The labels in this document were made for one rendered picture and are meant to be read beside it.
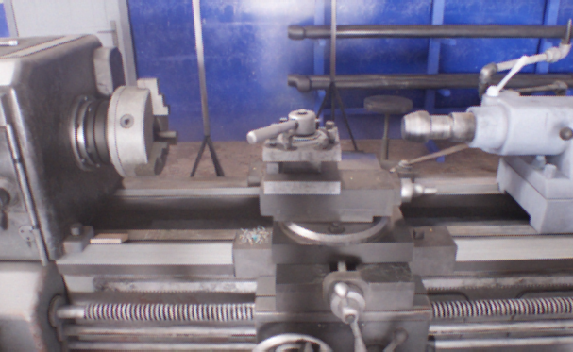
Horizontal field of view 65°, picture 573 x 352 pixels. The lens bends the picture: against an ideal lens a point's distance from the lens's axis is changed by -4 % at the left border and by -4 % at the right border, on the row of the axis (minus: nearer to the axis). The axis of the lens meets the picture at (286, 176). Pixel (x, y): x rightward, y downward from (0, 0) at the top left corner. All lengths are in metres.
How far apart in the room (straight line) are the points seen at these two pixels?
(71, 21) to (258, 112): 1.83
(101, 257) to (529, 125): 1.15
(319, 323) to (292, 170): 0.35
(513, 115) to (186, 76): 3.47
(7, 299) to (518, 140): 1.34
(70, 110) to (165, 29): 3.11
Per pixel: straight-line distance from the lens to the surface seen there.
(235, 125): 4.46
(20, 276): 1.31
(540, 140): 1.37
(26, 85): 1.16
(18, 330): 1.29
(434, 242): 1.20
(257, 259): 1.15
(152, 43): 4.43
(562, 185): 1.39
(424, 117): 1.29
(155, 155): 1.26
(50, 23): 4.70
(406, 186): 1.11
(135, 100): 1.25
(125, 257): 1.26
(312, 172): 1.05
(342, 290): 0.92
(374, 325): 1.11
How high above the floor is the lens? 1.49
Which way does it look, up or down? 24 degrees down
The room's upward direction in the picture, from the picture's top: 1 degrees counter-clockwise
